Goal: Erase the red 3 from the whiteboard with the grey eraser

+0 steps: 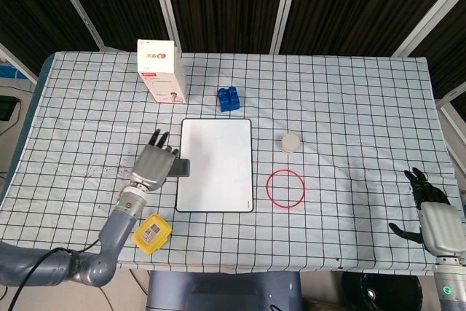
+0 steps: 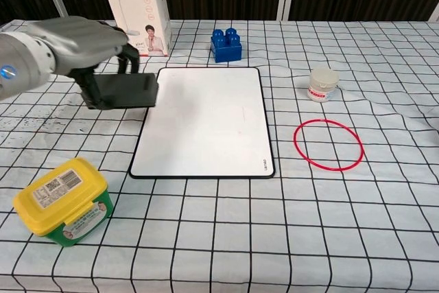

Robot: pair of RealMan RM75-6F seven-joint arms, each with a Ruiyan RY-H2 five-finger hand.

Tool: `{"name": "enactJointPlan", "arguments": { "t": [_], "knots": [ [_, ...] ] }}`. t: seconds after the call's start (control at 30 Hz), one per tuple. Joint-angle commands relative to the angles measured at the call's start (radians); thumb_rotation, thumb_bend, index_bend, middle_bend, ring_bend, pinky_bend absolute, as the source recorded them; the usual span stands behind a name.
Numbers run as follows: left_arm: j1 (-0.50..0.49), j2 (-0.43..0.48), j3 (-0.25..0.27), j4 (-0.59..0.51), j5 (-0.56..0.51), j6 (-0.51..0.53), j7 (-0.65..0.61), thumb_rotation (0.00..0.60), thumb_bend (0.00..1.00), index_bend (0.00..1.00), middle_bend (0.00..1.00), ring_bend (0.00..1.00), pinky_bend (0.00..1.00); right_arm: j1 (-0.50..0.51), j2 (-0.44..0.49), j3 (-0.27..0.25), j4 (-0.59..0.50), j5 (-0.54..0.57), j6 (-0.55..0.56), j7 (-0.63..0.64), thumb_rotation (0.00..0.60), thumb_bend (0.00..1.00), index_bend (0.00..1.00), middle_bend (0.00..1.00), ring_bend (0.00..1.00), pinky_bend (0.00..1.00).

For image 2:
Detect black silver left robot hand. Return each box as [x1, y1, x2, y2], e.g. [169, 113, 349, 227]
[26, 16, 140, 109]

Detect grey whiteboard eraser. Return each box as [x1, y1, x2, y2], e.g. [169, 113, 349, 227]
[84, 72, 161, 110]

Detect white desk lamp box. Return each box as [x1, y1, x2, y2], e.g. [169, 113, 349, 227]
[95, 0, 173, 58]

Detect blue toy building block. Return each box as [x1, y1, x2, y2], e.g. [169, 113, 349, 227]
[210, 27, 243, 64]

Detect green container with yellow lid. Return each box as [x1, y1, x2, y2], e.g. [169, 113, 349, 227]
[12, 157, 115, 247]

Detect small white plastic jar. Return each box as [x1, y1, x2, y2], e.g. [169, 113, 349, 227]
[306, 68, 340, 104]

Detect white checkered tablecloth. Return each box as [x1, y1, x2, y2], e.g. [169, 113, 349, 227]
[0, 18, 439, 293]

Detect white whiteboard with black frame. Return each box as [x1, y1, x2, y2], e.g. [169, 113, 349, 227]
[129, 67, 276, 180]

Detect red ring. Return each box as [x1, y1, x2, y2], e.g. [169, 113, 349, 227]
[293, 119, 365, 172]

